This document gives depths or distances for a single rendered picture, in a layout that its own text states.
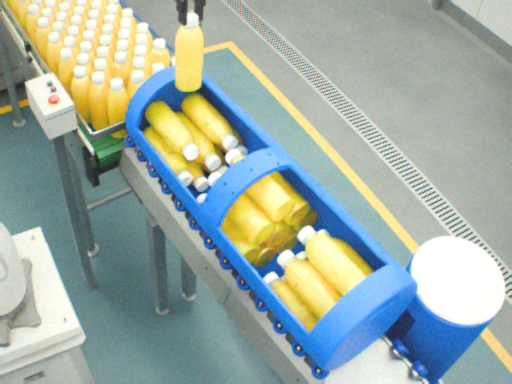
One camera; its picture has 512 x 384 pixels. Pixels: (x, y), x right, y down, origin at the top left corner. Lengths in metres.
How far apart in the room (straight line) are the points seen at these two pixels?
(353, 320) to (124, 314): 1.51
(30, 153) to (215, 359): 1.58
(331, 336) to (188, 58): 0.74
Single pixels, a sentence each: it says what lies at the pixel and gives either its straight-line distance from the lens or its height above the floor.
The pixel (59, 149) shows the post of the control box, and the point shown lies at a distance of 1.88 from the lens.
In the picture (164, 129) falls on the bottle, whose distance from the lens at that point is 1.51.
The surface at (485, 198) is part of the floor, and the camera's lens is 3.32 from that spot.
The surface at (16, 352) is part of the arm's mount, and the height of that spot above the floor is 1.03.
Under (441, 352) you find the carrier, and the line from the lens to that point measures 1.53.
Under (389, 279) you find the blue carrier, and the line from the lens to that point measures 1.15.
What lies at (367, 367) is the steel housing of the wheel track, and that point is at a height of 0.93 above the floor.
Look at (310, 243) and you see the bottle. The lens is 1.22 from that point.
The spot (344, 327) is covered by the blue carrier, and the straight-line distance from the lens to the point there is 1.11.
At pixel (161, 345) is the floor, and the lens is 2.38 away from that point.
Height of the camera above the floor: 2.14
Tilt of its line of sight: 48 degrees down
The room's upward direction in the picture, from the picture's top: 8 degrees clockwise
